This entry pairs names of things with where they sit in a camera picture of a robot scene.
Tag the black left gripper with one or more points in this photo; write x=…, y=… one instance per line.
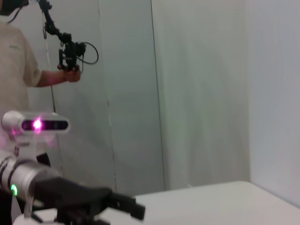
x=70, y=194

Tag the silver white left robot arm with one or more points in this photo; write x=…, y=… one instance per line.
x=23, y=173

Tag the operator bare forearm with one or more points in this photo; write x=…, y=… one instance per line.
x=51, y=78

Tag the operator hand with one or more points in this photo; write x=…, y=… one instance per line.
x=72, y=75

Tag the person in white shirt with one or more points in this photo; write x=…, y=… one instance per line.
x=14, y=58

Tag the silver head depth camera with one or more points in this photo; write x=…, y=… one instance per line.
x=11, y=122

